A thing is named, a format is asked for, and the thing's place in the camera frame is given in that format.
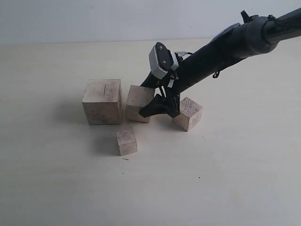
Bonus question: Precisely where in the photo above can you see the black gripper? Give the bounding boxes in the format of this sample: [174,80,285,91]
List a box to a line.
[139,63,188,117]

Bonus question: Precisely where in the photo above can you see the medium small wooden cube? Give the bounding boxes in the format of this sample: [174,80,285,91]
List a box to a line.
[172,97,203,132]

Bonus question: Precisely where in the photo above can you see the second largest wooden cube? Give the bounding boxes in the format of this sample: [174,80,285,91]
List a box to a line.
[126,85,155,123]

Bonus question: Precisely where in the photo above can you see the smallest wooden cube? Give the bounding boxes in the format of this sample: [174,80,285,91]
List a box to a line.
[116,127,138,156]

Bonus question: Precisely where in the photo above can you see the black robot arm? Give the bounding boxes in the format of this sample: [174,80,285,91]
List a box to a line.
[139,9,301,118]

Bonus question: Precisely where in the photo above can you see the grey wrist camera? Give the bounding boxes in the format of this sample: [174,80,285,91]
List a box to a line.
[149,42,179,80]

